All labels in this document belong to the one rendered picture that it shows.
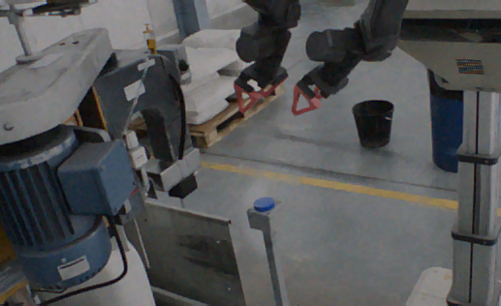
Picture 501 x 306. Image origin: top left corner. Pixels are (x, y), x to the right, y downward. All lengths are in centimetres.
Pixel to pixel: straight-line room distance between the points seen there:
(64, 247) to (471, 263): 115
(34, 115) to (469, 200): 114
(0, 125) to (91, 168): 13
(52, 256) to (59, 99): 25
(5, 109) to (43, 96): 5
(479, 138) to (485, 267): 41
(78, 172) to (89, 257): 17
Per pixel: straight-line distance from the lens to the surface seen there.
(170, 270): 205
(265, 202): 151
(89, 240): 94
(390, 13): 92
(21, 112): 83
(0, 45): 503
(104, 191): 85
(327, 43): 100
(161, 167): 135
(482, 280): 169
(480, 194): 153
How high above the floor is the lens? 162
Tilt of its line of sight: 26 degrees down
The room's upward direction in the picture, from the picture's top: 8 degrees counter-clockwise
